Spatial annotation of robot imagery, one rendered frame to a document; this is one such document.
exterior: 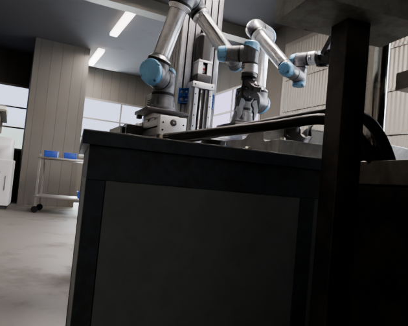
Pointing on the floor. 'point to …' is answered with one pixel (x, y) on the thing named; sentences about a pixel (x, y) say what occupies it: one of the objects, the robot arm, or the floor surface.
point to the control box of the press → (343, 130)
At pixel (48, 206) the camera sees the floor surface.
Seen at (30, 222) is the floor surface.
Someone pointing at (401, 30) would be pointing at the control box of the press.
